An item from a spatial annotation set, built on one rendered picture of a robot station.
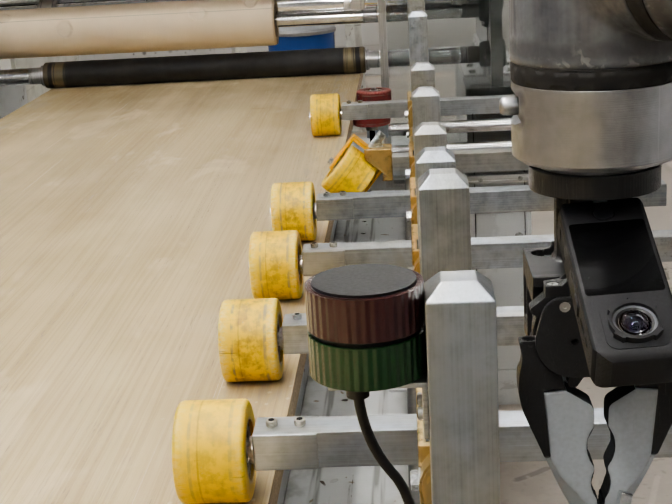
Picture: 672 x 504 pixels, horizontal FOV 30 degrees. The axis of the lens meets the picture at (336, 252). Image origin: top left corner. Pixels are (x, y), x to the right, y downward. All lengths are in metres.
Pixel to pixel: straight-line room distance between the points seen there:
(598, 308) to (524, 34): 0.15
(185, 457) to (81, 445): 0.19
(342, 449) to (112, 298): 0.62
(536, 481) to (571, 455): 2.30
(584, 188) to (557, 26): 0.09
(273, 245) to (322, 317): 0.82
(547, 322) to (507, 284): 2.62
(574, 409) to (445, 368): 0.11
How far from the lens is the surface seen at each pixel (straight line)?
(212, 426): 0.96
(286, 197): 1.67
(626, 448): 0.73
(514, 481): 3.02
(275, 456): 0.97
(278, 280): 1.42
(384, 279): 0.63
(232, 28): 3.19
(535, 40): 0.66
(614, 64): 0.65
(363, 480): 1.65
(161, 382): 1.25
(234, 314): 1.20
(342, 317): 0.61
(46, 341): 1.41
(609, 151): 0.65
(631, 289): 0.64
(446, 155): 1.11
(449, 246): 0.87
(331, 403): 1.89
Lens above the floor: 1.36
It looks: 16 degrees down
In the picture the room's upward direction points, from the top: 3 degrees counter-clockwise
